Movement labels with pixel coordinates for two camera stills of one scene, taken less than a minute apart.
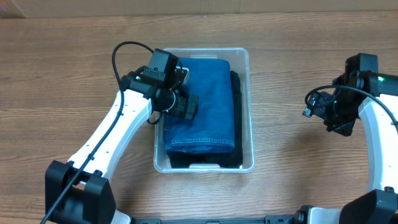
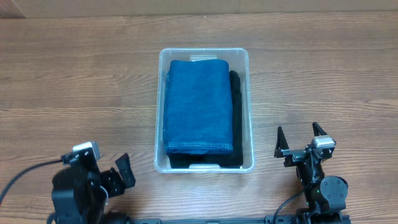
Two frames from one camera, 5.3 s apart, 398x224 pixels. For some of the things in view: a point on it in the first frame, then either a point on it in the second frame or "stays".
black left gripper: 181,109 -> 118,184
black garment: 227,160 stays
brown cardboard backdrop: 35,9 stays
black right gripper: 341,126 -> 299,154
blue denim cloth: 212,127 stays
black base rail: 267,219 stays
